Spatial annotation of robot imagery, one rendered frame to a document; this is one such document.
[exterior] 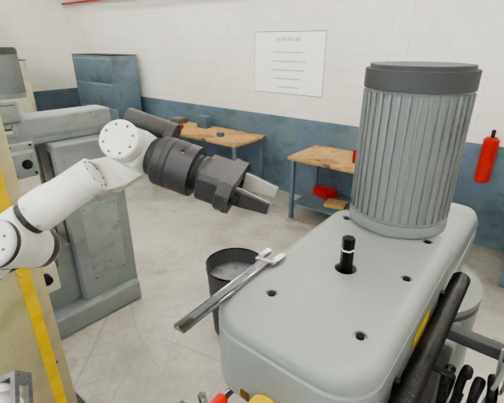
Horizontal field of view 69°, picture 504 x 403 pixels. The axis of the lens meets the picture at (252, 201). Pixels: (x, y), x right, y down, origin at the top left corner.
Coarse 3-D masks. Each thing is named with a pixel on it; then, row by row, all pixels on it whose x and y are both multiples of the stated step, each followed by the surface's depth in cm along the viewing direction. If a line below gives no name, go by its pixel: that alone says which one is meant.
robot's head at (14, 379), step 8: (8, 376) 56; (16, 376) 56; (24, 376) 58; (0, 384) 56; (8, 384) 56; (16, 384) 55; (24, 384) 57; (16, 392) 55; (24, 392) 57; (32, 392) 58; (16, 400) 54; (24, 400) 56; (32, 400) 57
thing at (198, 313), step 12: (264, 252) 67; (264, 264) 63; (276, 264) 64; (240, 276) 60; (252, 276) 60; (228, 288) 57; (240, 288) 58; (216, 300) 55; (192, 312) 52; (204, 312) 52; (180, 324) 50; (192, 324) 50
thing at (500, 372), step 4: (500, 356) 78; (500, 360) 79; (500, 364) 79; (500, 368) 80; (496, 372) 81; (500, 372) 77; (496, 376) 81; (500, 376) 77; (496, 380) 78; (500, 380) 78; (496, 384) 79; (492, 388) 80; (496, 388) 79; (500, 392) 86; (484, 400) 84
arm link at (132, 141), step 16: (128, 112) 64; (144, 112) 65; (112, 128) 59; (128, 128) 59; (144, 128) 64; (160, 128) 63; (176, 128) 64; (112, 144) 59; (128, 144) 58; (144, 144) 61; (160, 144) 60; (128, 160) 60; (144, 160) 61; (160, 160) 60; (160, 176) 60
